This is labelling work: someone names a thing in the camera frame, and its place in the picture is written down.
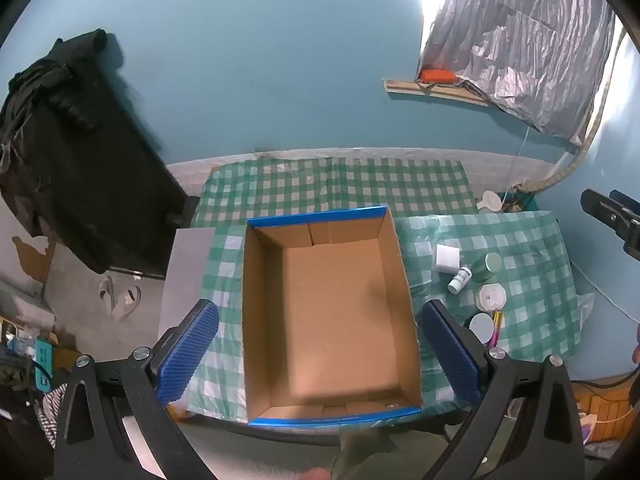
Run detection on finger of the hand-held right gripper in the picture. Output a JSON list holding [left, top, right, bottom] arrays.
[[608, 189, 640, 217], [580, 188, 640, 263]]

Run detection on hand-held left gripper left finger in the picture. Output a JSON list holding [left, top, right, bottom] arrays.
[[52, 299, 221, 480]]

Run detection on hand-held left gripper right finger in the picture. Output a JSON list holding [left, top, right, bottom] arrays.
[[420, 299, 586, 480]]

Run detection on pink and yellow pen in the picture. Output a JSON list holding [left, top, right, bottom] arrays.
[[487, 311, 504, 351]]

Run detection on white blue-label pill bottle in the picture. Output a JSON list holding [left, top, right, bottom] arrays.
[[447, 267, 473, 295]]

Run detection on green cylindrical tin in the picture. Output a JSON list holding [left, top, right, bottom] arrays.
[[470, 252, 503, 285]]

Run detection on blue-edged cardboard box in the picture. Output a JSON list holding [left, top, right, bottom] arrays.
[[241, 205, 425, 428]]

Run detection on white square box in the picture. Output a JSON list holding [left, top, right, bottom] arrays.
[[435, 244, 462, 273]]

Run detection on light green checked plastic tablecloth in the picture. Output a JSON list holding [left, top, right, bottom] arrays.
[[187, 210, 596, 421]]

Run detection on white plastic bag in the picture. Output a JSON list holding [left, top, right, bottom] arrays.
[[575, 291, 596, 331]]

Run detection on teal carton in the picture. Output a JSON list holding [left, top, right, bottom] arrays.
[[35, 338, 55, 392]]

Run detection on black white striped cloth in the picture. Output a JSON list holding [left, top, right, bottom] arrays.
[[39, 382, 68, 448]]

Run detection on orange wooden crate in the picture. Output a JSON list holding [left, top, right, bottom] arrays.
[[572, 382, 636, 443]]

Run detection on white foam box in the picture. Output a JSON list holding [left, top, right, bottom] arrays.
[[0, 290, 56, 331]]

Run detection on silver foil curtain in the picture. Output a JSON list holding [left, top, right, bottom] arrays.
[[417, 0, 618, 148]]

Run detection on dark green checked cloth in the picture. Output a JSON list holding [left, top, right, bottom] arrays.
[[192, 156, 478, 228]]

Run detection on black hanging clothing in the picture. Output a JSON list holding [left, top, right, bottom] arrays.
[[0, 30, 201, 281]]

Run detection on white cable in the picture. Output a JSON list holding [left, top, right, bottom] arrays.
[[570, 260, 640, 326]]

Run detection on wooden wall ledge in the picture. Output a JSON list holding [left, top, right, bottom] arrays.
[[383, 78, 493, 107]]

